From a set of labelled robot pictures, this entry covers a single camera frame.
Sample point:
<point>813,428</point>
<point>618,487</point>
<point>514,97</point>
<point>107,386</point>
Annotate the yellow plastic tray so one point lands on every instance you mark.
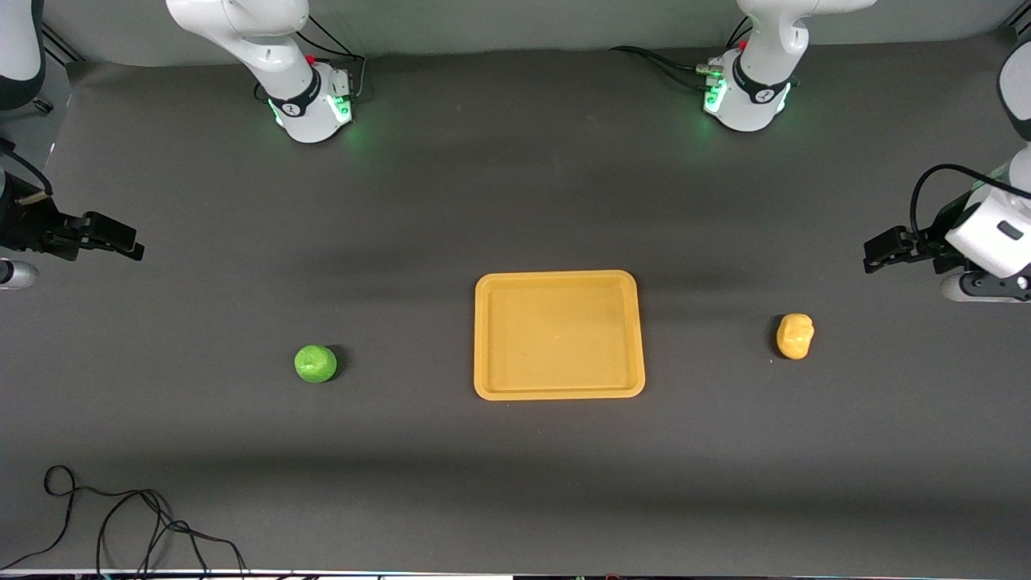
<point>523,370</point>

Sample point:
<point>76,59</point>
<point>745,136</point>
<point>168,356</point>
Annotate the yellow potato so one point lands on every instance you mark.
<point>795,337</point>

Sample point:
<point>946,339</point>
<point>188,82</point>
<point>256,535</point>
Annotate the dark grey table mat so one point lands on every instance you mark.
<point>515,483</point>

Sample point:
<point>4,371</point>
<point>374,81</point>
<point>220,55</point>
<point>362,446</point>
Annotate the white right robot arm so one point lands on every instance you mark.
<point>258,48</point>

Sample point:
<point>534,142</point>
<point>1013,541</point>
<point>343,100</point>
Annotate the green apple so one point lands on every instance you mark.
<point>316,364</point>

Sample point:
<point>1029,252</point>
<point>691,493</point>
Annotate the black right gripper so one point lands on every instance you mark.
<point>26,226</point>

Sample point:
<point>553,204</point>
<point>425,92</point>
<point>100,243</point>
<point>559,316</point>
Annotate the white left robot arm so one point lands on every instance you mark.
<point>765,48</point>

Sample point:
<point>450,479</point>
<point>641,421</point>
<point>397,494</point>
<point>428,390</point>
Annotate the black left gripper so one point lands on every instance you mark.
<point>932,240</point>

